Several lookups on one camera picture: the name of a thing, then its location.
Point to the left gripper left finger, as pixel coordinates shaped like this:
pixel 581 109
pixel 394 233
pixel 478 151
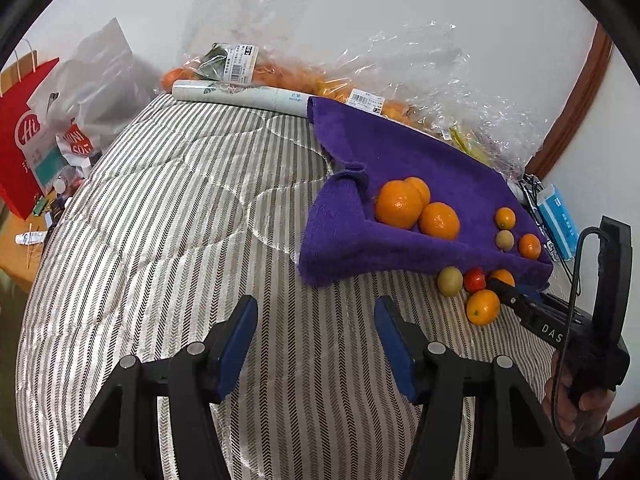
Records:
pixel 119 437

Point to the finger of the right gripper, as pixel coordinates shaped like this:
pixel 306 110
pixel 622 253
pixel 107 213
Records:
pixel 523 306

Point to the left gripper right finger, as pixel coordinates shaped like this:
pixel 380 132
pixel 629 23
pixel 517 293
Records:
pixel 512 437

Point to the small orange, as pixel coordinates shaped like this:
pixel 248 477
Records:
pixel 505 219
pixel 482 307
pixel 503 275

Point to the small red tomato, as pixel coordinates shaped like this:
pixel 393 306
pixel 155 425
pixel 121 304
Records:
pixel 474 280

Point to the large mandarin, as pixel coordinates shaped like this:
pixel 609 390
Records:
pixel 529 246
pixel 439 220

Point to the green-brown round fruit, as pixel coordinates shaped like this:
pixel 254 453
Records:
pixel 450 281

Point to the oval orange fruit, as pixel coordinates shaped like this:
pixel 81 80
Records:
pixel 421 187

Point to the large orange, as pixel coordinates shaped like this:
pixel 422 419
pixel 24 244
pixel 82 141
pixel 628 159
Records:
pixel 398 204

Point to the person's right hand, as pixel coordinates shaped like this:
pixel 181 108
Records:
pixel 580 421

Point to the blue tissue box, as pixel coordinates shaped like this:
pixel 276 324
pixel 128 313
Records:
pixel 558 221

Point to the patterned black white pouch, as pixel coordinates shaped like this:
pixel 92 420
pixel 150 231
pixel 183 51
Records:
pixel 530 186

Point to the purple towel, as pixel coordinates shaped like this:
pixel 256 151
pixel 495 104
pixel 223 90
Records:
pixel 343 239

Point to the white small tube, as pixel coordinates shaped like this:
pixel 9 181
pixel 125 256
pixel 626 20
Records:
pixel 30 238

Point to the wooden side table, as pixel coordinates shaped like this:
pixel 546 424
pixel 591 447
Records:
pixel 20 262

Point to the clear bag of yellow fruit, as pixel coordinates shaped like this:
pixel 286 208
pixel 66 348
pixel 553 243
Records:
pixel 490 129

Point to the striped quilted mattress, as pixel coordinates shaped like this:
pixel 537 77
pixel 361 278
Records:
pixel 193 206

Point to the clear bag of small oranges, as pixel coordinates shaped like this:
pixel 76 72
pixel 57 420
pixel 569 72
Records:
pixel 416 75

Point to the red paper shopping bag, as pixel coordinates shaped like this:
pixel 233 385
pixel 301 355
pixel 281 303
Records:
pixel 19 124

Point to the white rolled paper tube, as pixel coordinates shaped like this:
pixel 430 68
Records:
pixel 260 98

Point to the grey plastic bag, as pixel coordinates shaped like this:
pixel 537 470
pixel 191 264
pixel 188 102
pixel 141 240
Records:
pixel 85 102

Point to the clear bag of mandarins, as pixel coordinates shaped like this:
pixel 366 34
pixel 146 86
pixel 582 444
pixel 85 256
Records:
pixel 245 42

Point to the brown wooden door frame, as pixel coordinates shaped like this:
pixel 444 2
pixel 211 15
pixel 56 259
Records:
pixel 577 105

